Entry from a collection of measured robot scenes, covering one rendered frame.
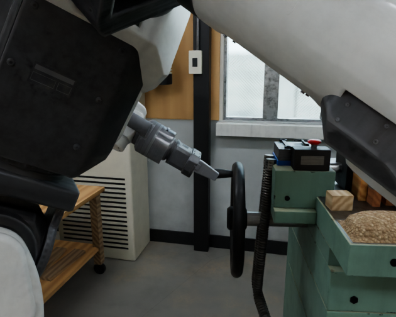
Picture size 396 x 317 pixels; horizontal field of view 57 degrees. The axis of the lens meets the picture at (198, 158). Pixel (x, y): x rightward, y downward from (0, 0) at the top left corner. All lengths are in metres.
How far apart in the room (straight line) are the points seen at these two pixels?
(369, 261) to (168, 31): 0.49
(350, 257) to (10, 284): 0.51
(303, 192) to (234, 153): 1.46
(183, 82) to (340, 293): 1.72
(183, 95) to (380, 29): 2.09
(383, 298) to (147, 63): 0.64
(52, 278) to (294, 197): 1.40
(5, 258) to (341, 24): 0.43
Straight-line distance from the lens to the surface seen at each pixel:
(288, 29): 0.24
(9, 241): 0.50
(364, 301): 0.84
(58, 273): 2.02
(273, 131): 2.19
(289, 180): 0.85
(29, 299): 0.54
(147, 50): 0.43
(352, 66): 0.23
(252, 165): 2.30
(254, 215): 0.94
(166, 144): 0.85
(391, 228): 0.71
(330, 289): 0.81
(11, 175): 0.50
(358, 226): 0.70
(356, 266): 0.70
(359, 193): 0.88
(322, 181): 0.87
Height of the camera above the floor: 1.19
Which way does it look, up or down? 14 degrees down
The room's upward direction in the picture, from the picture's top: straight up
